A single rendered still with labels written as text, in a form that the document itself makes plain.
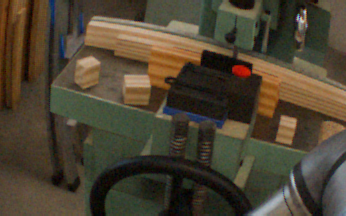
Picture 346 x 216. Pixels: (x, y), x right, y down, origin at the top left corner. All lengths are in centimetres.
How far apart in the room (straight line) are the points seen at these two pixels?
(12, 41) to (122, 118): 154
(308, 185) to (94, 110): 64
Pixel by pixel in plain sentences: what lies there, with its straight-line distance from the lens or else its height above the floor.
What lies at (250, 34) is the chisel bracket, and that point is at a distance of 125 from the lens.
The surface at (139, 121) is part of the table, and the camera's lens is 125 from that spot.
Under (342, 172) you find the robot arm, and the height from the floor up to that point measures 120.
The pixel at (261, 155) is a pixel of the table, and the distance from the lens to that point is 123.
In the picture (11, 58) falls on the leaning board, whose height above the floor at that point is 24.
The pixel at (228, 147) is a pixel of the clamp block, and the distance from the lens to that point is 112.
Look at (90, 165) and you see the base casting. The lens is 135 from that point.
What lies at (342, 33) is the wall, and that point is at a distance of 384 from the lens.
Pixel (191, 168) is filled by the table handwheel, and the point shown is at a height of 95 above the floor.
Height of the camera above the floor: 157
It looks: 32 degrees down
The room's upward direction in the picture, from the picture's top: 8 degrees clockwise
